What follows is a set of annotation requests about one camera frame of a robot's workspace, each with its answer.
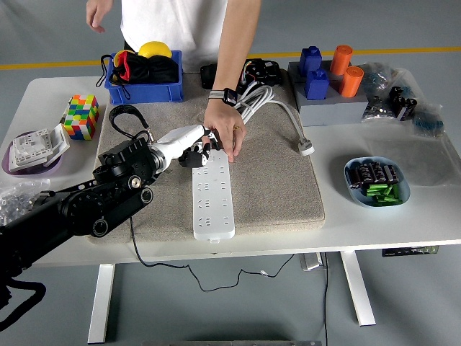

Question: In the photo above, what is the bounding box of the black table control panel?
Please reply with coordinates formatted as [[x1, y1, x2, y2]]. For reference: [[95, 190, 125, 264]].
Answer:
[[382, 246, 440, 258]]

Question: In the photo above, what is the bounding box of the black electronic device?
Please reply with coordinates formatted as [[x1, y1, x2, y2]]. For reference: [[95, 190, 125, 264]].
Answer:
[[200, 57, 284, 89]]

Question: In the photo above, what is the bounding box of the large clear plastic bag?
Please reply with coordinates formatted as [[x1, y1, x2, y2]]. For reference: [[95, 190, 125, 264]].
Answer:
[[367, 131, 461, 188]]

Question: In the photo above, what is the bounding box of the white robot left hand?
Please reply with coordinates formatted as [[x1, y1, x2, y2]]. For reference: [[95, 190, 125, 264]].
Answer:
[[157, 124, 220, 169]]

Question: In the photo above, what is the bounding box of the green components pile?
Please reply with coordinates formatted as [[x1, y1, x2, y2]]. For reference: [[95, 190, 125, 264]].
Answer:
[[365, 183, 403, 207]]

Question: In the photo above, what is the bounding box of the black drawstring bag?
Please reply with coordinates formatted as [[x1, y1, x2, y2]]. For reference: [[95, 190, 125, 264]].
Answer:
[[96, 50, 180, 100]]

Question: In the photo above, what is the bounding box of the clear bag of black capacitors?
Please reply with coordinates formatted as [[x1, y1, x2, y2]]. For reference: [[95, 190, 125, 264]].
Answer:
[[388, 85, 419, 122]]

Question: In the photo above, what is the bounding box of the person's left hand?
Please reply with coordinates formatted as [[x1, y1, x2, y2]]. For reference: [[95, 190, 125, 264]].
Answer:
[[203, 100, 248, 163]]

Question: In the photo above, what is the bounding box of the orange cylinder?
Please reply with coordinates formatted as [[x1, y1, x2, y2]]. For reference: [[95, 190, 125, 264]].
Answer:
[[338, 66, 365, 98], [330, 45, 353, 76]]

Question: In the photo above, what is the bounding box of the blue plastic bin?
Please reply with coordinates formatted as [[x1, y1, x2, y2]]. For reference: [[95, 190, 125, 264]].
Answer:
[[104, 49, 184, 105]]

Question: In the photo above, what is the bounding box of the clear bag of blue parts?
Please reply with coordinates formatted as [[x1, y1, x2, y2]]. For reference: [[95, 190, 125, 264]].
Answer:
[[359, 61, 395, 91], [411, 103, 446, 140]]

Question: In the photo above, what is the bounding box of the clear bag of dark screws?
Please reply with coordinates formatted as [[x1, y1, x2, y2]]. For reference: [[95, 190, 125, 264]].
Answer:
[[361, 95, 395, 123]]

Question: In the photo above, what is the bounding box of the black hanging cable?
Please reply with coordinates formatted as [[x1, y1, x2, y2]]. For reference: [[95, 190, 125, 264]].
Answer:
[[321, 252, 330, 346]]

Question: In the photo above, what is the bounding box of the white wall socket panel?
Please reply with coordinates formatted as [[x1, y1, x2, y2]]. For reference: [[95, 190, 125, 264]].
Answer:
[[7, 124, 71, 173]]

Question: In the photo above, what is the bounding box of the person's right hand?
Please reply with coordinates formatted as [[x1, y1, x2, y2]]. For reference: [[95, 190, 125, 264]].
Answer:
[[86, 0, 115, 34]]

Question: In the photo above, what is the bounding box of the colourful puzzle cube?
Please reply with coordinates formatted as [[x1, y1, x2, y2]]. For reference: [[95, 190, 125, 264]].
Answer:
[[59, 94, 100, 141]]

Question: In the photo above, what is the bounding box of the white power strip cord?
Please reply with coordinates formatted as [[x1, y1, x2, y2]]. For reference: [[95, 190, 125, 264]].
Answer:
[[233, 85, 316, 156]]

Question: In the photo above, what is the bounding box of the black capacitors pile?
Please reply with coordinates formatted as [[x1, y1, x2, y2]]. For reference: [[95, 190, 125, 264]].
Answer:
[[347, 161, 403, 190]]

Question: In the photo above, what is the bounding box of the clear bag of silver screws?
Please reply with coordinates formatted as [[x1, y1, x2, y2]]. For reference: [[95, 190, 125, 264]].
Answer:
[[0, 179, 51, 226]]

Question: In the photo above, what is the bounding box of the yellow ball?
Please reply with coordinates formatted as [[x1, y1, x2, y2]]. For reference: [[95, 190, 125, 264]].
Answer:
[[138, 41, 173, 59]]

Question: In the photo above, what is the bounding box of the black power adapter with cord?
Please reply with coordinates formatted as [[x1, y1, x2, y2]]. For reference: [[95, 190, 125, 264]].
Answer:
[[128, 216, 300, 293]]

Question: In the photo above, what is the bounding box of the white power strip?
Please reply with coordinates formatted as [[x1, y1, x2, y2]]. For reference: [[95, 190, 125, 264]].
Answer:
[[191, 149, 237, 243]]

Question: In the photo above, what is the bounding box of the blue peg block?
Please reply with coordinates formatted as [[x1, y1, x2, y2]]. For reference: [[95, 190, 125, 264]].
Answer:
[[298, 45, 323, 77], [304, 68, 331, 101]]

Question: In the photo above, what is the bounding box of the light blue dish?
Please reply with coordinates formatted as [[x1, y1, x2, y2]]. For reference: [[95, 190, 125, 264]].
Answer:
[[344, 156, 411, 209]]

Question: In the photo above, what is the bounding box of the silver metal bracket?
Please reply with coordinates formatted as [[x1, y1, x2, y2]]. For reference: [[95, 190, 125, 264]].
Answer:
[[298, 253, 324, 272]]

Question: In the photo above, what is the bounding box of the grey-brown mat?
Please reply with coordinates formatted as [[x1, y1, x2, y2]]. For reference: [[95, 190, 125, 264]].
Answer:
[[84, 71, 327, 245]]

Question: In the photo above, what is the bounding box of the white table leg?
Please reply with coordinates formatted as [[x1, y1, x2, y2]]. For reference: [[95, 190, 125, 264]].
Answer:
[[87, 264, 116, 344], [340, 251, 377, 328]]

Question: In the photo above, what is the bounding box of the person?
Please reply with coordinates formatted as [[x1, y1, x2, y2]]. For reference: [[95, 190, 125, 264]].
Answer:
[[120, 0, 231, 68]]

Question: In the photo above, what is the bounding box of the grey block base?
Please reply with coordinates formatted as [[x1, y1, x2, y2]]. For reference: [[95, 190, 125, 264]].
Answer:
[[287, 60, 370, 127]]

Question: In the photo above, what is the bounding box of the black wristwatch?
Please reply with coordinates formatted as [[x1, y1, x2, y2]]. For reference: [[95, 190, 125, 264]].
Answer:
[[207, 87, 239, 106]]

